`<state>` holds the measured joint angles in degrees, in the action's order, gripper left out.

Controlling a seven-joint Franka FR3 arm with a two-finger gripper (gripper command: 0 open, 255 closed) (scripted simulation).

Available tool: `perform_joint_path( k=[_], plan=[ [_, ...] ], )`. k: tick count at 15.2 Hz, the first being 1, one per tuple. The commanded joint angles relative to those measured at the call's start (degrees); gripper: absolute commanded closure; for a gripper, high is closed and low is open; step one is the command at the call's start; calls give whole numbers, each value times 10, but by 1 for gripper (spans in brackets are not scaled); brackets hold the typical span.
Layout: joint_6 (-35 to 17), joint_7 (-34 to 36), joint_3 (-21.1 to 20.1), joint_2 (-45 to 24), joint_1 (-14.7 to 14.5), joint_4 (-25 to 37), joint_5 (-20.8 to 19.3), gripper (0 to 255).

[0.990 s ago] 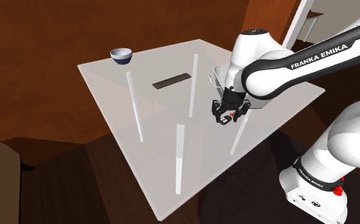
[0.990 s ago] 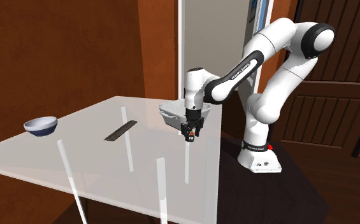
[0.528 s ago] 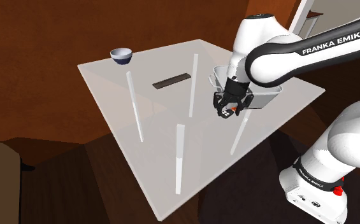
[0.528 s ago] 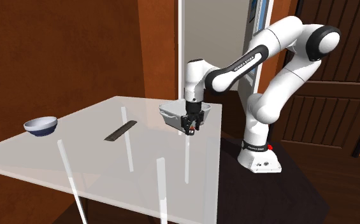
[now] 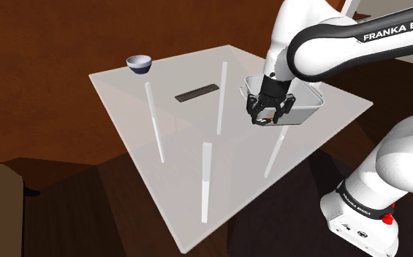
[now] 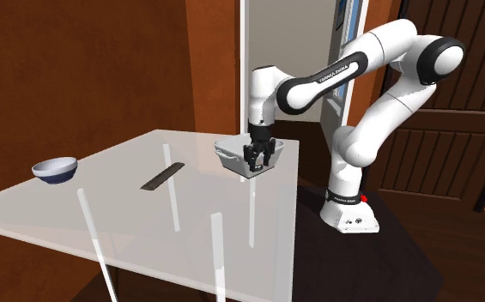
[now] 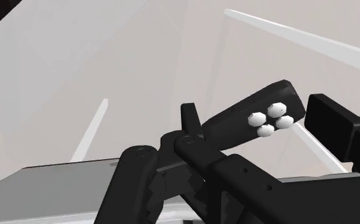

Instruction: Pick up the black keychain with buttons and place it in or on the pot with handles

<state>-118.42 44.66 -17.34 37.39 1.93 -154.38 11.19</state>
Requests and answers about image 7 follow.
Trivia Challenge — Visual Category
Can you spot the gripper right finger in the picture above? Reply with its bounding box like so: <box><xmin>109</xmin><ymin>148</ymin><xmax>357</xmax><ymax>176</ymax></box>
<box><xmin>173</xmin><ymin>93</ymin><xmax>360</xmax><ymax>224</ymax></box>

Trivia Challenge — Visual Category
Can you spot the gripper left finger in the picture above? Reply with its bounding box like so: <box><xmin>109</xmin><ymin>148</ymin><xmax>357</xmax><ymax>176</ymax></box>
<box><xmin>94</xmin><ymin>103</ymin><xmax>205</xmax><ymax>224</ymax></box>

